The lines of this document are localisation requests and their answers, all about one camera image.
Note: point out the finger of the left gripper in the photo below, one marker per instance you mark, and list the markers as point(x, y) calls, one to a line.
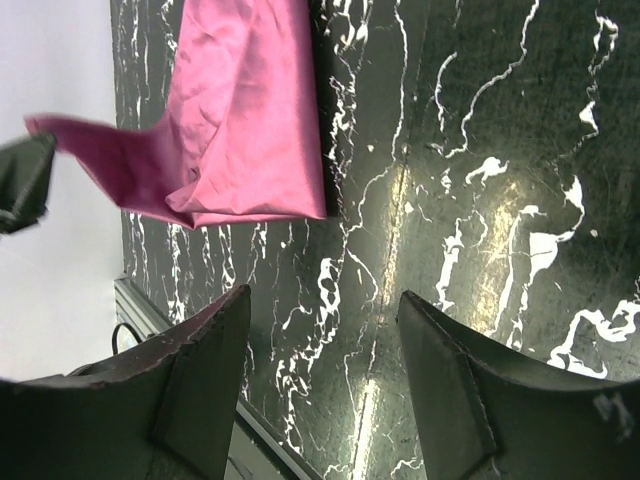
point(26, 167)

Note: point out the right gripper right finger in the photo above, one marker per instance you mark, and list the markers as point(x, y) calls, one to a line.
point(485, 411)

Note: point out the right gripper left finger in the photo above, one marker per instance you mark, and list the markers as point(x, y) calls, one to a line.
point(163, 409)

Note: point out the purple cloth napkin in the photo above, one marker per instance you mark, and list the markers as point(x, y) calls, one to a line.
point(239, 140)

